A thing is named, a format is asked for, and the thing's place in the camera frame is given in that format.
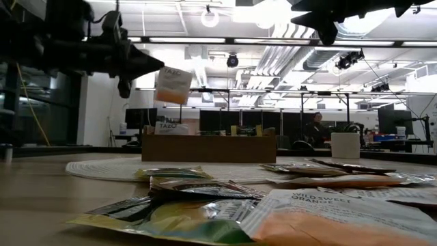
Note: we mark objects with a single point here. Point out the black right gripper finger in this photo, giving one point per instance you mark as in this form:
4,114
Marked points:
327,27
321,5

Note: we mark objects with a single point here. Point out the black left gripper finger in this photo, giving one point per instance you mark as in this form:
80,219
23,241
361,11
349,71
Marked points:
143,58
125,87

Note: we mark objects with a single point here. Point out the white orange Tazo tea packet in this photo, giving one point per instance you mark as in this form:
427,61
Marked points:
324,218
170,128
341,181
403,196
172,85

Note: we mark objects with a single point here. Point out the brown tea packet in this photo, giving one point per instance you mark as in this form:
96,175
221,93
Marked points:
355,167
205,189
211,133

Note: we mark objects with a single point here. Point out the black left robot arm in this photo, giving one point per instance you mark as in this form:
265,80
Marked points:
41,51

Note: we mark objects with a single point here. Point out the brown wooden tea box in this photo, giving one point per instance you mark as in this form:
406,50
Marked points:
208,148

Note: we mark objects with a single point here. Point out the black monitor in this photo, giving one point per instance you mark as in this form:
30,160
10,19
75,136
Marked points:
141,118
389,119

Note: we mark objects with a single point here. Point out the black ceiling spotlight cluster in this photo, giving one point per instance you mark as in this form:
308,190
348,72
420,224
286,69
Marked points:
346,61

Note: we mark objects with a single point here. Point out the white bottle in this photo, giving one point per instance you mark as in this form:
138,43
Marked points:
123,129

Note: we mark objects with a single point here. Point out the long linear ceiling light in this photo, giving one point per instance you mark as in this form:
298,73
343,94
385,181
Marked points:
187,40

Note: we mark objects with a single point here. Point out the small black ceiling spotlight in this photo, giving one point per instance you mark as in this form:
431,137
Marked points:
380,88

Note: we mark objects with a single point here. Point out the white round woven mat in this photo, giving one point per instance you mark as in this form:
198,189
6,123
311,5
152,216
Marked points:
109,169

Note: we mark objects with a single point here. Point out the black round ceiling fixture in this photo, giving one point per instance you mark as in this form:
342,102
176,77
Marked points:
232,61

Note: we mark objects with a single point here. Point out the person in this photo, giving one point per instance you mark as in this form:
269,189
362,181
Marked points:
315,131

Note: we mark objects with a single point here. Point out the white pot with plant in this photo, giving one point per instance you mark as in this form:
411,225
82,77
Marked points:
345,147

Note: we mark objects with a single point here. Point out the black office chair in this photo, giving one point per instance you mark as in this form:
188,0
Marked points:
302,146

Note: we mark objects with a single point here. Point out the blue box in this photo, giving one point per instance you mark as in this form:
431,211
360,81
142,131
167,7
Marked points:
384,138

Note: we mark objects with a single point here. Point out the white container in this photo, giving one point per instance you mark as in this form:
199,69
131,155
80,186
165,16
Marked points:
401,132

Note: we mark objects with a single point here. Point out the black office desk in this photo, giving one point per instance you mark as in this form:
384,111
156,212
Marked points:
396,142

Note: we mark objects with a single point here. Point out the silver ceiling duct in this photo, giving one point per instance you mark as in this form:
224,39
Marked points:
317,59

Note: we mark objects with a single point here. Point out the black workbench frame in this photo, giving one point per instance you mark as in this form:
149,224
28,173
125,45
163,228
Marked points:
211,90

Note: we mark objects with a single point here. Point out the small grey post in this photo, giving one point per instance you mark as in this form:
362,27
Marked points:
7,153

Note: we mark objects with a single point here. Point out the black aluminium table frame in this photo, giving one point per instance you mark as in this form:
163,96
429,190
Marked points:
392,157

